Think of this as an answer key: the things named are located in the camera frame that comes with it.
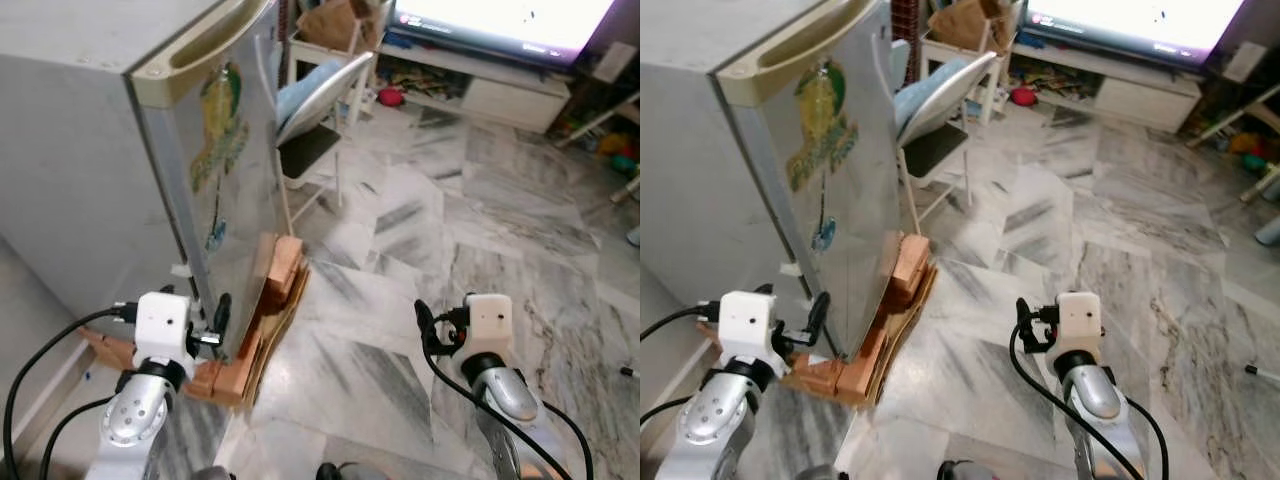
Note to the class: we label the light blue cushion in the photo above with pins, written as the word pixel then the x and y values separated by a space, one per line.
pixel 920 95
pixel 300 90

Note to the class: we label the brown cardboard sheet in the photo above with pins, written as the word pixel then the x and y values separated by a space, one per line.
pixel 285 320
pixel 912 320

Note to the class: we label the silver mini fridge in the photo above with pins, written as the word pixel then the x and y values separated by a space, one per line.
pixel 690 150
pixel 70 150

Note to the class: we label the green yellow fridge sticker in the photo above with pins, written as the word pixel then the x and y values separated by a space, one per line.
pixel 820 110
pixel 220 110

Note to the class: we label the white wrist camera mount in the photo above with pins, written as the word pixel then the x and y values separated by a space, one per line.
pixel 490 320
pixel 748 328
pixel 162 325
pixel 1080 318

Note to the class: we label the small blue fridge sticker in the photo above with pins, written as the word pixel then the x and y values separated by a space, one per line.
pixel 217 235
pixel 824 235

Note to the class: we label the red round toy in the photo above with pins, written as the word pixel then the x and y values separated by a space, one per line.
pixel 1024 96
pixel 391 97

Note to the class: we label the flat screen television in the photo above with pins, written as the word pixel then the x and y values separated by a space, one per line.
pixel 500 20
pixel 1130 20

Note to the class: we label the colourful books clutter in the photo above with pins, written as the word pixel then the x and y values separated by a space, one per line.
pixel 1055 78
pixel 425 80

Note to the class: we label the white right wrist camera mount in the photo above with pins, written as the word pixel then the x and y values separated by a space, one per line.
pixel 490 320
pixel 1080 318

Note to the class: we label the white side table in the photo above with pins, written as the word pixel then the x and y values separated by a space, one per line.
pixel 955 52
pixel 320 52

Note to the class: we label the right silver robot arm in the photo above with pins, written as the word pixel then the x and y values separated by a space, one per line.
pixel 1095 395
pixel 510 395

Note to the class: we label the colourful toy pile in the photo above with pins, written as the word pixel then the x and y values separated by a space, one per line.
pixel 1248 152
pixel 620 155

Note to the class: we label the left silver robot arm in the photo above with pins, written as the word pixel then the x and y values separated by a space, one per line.
pixel 715 420
pixel 135 420

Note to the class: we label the blue cloth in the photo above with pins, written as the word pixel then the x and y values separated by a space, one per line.
pixel 1040 40
pixel 405 42

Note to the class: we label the brown cardboard box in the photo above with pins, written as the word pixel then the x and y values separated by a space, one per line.
pixel 335 25
pixel 965 28

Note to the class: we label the white television cabinet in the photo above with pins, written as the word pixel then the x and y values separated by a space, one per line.
pixel 1140 100
pixel 510 100

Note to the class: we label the white box speaker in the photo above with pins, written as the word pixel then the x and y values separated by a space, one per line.
pixel 1243 62
pixel 615 62

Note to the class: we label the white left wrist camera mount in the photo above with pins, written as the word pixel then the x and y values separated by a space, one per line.
pixel 748 328
pixel 162 325

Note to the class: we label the white folding chair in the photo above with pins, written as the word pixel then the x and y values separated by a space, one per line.
pixel 335 95
pixel 955 95

